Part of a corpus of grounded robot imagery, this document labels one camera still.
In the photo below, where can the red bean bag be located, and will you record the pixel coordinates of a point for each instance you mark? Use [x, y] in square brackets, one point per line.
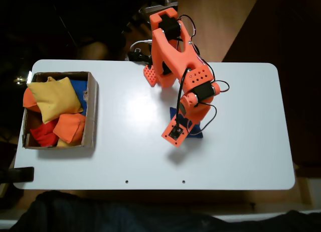
[42, 135]

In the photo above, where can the brown cardboard box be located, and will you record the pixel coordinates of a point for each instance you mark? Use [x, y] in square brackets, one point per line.
[91, 111]

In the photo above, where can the small shiny metal object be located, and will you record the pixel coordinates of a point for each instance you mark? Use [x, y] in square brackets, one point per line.
[18, 80]

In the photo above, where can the yellow bean bag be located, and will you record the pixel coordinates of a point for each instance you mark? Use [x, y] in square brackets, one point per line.
[54, 99]
[50, 79]
[62, 143]

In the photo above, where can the black clamp block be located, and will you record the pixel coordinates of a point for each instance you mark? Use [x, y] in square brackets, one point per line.
[22, 174]

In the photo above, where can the black table clamp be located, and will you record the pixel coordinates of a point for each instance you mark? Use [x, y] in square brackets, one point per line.
[138, 56]

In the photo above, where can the person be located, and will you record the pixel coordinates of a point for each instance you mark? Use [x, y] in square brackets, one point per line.
[125, 217]

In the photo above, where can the orange camera mount with camera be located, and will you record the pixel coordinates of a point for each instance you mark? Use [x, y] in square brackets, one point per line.
[175, 143]

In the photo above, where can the orange bean bag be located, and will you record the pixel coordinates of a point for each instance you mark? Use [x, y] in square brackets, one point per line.
[29, 101]
[69, 127]

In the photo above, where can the blue bean bag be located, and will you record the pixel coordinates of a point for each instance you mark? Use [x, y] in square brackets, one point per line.
[79, 90]
[196, 131]

